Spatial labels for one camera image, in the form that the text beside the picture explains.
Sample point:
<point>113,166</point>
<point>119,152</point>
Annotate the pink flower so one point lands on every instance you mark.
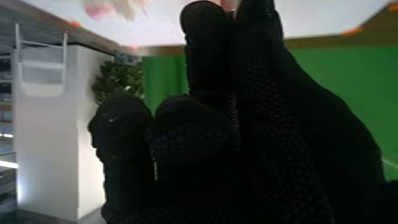
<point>115,7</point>

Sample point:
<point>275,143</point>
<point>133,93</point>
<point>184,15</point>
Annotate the green potted plant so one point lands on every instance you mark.
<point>117,80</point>

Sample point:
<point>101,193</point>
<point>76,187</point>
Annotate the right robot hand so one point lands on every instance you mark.
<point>259,140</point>

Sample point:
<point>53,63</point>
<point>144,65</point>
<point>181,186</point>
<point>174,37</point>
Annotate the white sheet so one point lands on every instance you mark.
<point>319,16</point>

